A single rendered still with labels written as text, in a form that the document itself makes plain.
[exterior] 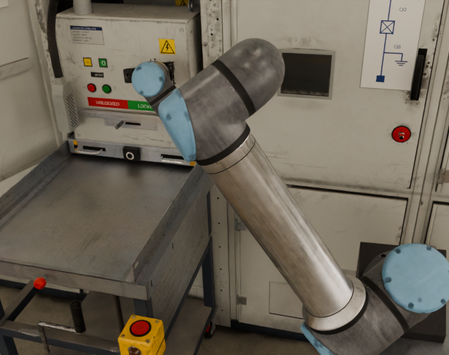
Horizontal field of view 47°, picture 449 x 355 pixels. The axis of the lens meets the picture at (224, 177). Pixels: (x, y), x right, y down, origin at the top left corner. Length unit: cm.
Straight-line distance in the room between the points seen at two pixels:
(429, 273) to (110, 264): 84
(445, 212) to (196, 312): 109
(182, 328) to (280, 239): 130
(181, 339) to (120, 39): 119
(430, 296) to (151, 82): 86
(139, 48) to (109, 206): 54
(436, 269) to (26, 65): 152
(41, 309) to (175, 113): 197
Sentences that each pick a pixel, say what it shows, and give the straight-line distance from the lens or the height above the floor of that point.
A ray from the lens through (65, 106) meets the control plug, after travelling 190.
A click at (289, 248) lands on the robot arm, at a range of 100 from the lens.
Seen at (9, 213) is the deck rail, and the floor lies 85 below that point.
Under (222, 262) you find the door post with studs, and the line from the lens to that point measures 220.
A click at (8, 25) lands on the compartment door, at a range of 200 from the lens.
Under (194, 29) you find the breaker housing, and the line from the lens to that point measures 179.
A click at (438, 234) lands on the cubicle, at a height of 67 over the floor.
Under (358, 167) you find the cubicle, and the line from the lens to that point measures 183.
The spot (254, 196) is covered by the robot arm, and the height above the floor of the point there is 129.
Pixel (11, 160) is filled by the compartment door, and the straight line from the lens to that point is 209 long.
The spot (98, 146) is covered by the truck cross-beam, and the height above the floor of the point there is 91.
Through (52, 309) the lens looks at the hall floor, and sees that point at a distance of 270.
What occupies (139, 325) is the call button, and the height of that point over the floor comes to 91.
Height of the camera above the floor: 179
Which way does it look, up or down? 30 degrees down
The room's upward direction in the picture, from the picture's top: 2 degrees counter-clockwise
